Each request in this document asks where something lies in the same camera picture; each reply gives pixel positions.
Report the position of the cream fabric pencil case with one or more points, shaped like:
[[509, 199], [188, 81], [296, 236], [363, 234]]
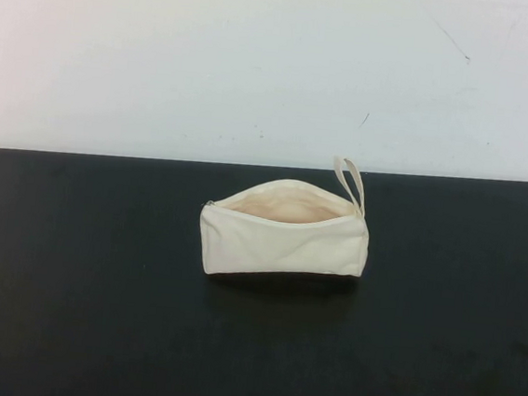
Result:
[[282, 251]]

